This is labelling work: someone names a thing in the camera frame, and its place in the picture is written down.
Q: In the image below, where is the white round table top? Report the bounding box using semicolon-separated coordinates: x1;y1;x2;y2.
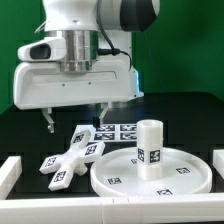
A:
90;147;212;197

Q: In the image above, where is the white front fence rail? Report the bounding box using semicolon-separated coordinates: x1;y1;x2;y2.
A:
0;193;224;224

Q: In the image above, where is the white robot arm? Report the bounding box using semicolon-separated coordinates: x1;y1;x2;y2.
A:
13;0;160;130

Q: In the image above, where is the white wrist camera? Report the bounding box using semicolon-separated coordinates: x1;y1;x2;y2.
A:
17;37;67;62

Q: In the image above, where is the white left fence block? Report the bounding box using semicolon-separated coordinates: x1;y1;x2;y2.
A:
0;156;22;200

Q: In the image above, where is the white right fence block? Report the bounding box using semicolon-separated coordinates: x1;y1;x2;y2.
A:
213;149;224;179

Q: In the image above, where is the black cable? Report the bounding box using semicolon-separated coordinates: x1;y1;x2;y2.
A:
96;0;134;73

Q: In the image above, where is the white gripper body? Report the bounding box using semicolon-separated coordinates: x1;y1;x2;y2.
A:
13;55;138;110

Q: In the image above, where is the white marker tag plate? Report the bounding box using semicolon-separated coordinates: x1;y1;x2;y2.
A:
75;124;137;142

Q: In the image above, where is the white cross-shaped table base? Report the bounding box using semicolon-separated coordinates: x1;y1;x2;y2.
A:
39;130;105;191

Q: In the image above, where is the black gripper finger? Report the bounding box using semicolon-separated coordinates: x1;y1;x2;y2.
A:
42;108;54;134
97;103;109;127

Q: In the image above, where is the white fence block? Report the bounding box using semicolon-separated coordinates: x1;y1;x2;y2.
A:
213;149;224;179
0;156;22;200

